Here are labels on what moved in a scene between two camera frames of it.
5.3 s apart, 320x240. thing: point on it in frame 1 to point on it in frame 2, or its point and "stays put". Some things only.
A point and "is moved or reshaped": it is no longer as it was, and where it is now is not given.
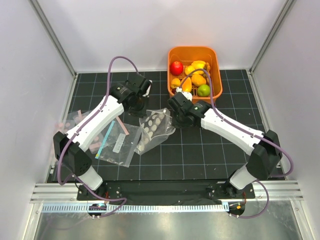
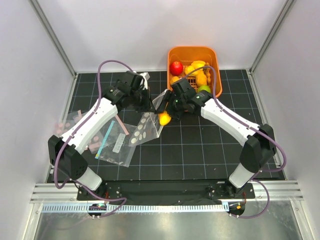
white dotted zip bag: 155,128 is moved or reshaped
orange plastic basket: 186,55 stays put
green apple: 203,90 stays put
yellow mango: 187,85 is moved or reshaped
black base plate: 175,191 stays put
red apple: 176,68 stays put
